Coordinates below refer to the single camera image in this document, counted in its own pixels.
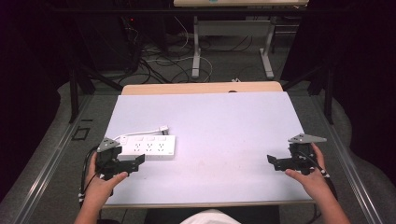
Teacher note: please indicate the aluminium floor rail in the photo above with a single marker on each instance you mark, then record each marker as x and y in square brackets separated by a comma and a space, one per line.
[348, 168]
[49, 165]

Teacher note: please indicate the person's dark trousers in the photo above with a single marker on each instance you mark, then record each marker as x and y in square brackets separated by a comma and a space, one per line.
[258, 215]

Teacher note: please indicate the white metal-legged desk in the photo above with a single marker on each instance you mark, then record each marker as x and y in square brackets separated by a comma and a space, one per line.
[233, 28]

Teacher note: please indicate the white table mat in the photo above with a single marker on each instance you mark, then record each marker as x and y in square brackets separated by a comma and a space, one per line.
[211, 130]

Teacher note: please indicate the white power strip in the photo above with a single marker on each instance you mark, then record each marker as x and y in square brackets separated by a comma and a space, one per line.
[149, 147]

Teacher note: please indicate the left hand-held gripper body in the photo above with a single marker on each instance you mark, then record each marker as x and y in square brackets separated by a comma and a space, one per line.
[107, 157]

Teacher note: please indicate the black metal stand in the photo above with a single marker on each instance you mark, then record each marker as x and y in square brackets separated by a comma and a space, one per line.
[76, 90]
[327, 90]

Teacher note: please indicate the person's white shirt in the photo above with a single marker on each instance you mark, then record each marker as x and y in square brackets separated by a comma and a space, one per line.
[210, 217]

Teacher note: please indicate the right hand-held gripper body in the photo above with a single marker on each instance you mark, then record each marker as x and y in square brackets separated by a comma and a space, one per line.
[303, 155]

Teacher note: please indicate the dark computer case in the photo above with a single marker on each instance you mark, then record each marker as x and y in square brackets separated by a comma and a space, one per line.
[129, 43]

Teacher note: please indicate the person's right hand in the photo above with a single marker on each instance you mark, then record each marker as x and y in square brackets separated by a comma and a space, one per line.
[311, 183]

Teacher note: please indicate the person's left hand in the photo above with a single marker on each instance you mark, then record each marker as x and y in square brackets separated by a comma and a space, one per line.
[99, 188]

